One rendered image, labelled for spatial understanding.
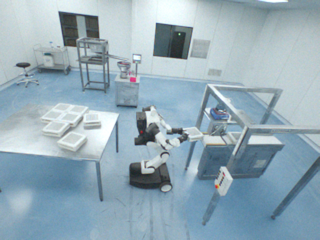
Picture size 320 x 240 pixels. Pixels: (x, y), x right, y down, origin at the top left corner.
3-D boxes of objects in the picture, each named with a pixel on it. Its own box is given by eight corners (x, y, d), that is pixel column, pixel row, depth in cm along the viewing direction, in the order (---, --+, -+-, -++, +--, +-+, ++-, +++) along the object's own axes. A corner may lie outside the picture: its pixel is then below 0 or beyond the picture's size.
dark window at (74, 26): (64, 45, 649) (58, 10, 590) (64, 45, 650) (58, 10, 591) (100, 49, 664) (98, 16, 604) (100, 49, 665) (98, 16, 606)
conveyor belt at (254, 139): (204, 148, 255) (205, 145, 252) (198, 137, 276) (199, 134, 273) (283, 147, 278) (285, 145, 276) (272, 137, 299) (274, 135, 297)
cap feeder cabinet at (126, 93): (115, 107, 483) (114, 80, 442) (118, 98, 530) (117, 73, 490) (137, 108, 490) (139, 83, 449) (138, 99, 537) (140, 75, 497)
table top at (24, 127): (-34, 149, 197) (-36, 147, 195) (29, 105, 290) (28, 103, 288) (99, 162, 204) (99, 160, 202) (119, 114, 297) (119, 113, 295)
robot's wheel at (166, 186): (174, 185, 268) (169, 193, 277) (174, 182, 273) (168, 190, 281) (163, 183, 261) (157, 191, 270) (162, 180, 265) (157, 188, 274)
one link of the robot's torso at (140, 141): (134, 147, 243) (134, 137, 233) (134, 141, 253) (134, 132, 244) (154, 146, 248) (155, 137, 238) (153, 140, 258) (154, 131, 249)
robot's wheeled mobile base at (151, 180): (129, 192, 264) (129, 178, 246) (128, 166, 307) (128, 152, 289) (169, 189, 277) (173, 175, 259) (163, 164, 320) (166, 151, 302)
